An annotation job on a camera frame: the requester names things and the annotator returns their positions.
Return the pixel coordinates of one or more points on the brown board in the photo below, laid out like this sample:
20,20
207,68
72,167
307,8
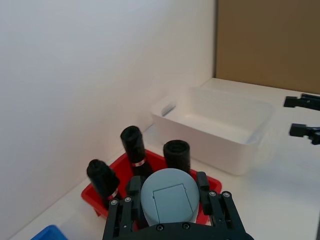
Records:
267,40

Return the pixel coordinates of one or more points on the blue plastic bin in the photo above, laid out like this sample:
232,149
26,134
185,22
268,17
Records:
50,233

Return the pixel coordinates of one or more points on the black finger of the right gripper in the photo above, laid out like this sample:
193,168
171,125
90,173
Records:
306,132
303,102

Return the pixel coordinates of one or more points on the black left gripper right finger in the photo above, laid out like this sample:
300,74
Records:
222,210

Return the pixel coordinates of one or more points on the red plastic tray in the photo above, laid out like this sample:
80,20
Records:
95,197

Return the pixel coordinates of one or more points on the black roll with red band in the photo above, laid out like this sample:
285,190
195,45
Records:
133,145
103,178

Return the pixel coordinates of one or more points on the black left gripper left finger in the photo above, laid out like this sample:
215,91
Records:
117,217

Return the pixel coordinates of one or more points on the grey rounded plastic device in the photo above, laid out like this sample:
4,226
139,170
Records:
170,197

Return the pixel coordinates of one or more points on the white plastic bin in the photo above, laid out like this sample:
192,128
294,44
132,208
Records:
212,125

